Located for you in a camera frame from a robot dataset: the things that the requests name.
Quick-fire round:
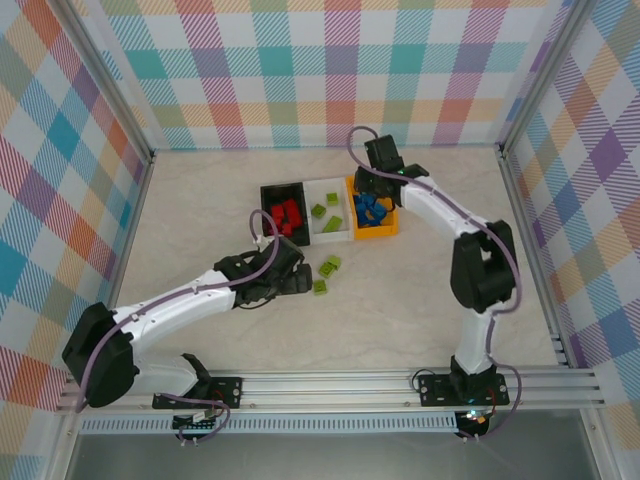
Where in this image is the orange plastic bin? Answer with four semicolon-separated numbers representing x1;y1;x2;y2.
344;174;401;241

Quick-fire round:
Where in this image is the grey metal panel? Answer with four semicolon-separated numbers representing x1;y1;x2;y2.
64;432;601;480

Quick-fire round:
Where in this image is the black plastic bin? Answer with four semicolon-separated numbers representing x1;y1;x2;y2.
259;182;312;248

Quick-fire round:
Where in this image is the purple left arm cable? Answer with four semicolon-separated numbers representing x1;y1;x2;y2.
74;208;281;446

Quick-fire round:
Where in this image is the small controller board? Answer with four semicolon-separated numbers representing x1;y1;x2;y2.
457;407;494;439
172;407;221;436

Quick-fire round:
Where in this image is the white plastic bin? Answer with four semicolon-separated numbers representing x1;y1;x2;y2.
303;177;354;245

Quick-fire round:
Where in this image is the aluminium side rail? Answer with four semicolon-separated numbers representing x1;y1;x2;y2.
87;149;157;376
498;144;574;369

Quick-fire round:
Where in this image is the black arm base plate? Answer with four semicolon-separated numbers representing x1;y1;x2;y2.
417;372;511;407
152;375;245;411

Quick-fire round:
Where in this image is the aluminium frame post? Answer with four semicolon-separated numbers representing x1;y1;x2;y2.
497;0;601;156
47;0;156;166

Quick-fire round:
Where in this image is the aluminium mounting rail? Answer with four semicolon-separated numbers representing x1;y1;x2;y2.
54;367;607;416

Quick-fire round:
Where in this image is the slotted cable duct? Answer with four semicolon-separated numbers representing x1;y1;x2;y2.
79;415;459;435

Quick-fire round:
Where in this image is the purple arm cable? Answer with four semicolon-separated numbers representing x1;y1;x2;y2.
74;208;281;446
347;125;525;444

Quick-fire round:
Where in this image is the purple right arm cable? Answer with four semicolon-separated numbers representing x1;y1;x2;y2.
347;125;525;444

